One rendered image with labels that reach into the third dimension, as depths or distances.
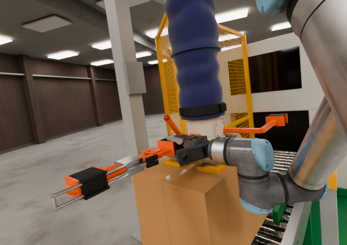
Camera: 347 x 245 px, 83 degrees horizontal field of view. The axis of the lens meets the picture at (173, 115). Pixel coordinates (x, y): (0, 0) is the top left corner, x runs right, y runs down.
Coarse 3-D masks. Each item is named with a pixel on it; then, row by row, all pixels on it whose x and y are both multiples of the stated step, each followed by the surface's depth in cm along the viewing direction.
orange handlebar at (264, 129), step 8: (272, 120) 98; (224, 128) 95; (232, 128) 92; (240, 128) 90; (248, 128) 87; (256, 128) 85; (264, 128) 84; (192, 136) 87; (144, 152) 70; (152, 152) 68; (160, 152) 70; (168, 152) 74; (144, 160) 64; (104, 168) 59; (112, 168) 60; (112, 176) 55; (72, 192) 48
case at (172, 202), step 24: (144, 168) 94; (168, 168) 90; (192, 168) 87; (144, 192) 86; (168, 192) 76; (192, 192) 67; (216, 192) 70; (144, 216) 89; (168, 216) 78; (192, 216) 69; (216, 216) 69; (240, 216) 83; (264, 216) 106; (144, 240) 92; (168, 240) 80; (192, 240) 71; (216, 240) 69; (240, 240) 83
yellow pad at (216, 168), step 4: (200, 164) 85; (204, 164) 84; (208, 164) 83; (212, 164) 82; (216, 164) 81; (200, 168) 82; (204, 168) 81; (208, 168) 80; (212, 168) 79; (216, 168) 78; (220, 168) 79; (212, 172) 79; (216, 172) 78
